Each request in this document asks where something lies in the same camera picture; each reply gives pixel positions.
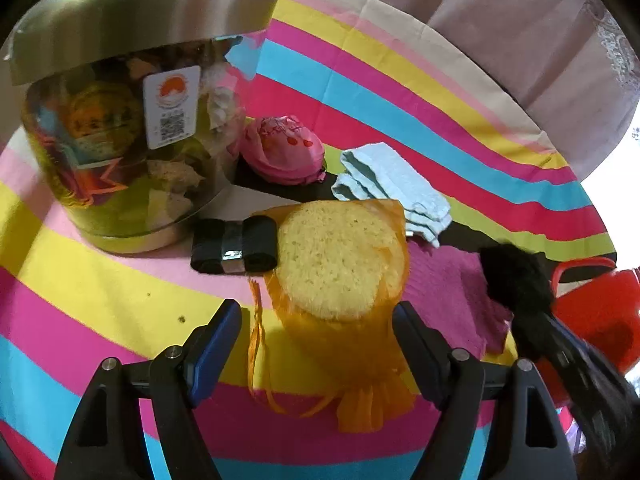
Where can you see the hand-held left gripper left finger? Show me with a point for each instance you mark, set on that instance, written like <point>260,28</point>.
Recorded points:
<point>215,350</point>

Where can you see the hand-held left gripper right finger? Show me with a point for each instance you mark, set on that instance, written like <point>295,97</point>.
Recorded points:
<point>420,355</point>

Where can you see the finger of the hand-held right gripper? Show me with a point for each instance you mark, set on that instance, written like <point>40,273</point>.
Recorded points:
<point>545,335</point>

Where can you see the black fluffy pompom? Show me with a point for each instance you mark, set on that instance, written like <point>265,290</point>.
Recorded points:
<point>515,275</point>

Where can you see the yellow round sponge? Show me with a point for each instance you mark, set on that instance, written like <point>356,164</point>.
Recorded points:
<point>335,260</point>

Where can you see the red thermos flask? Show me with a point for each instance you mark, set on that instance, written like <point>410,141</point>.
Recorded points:
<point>600,310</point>

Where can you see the magenta cloth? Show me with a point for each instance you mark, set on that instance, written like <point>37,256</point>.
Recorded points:
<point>445,290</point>

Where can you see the colourful striped tablecloth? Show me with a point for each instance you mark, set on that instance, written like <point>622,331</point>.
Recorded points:
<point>125,320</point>

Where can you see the black roll with silver band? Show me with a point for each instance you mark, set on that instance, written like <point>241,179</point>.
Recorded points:
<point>210,245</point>

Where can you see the light blue folded towel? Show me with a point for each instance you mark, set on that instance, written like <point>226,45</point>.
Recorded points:
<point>390,185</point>

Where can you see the glass jar with metal lid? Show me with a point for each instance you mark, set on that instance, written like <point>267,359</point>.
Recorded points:
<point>125,160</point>

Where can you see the pink printed pouch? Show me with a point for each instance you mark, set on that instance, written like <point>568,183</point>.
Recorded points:
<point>285,150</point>

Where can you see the beige embroidered curtain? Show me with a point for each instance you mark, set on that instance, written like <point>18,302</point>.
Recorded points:
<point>500,35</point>

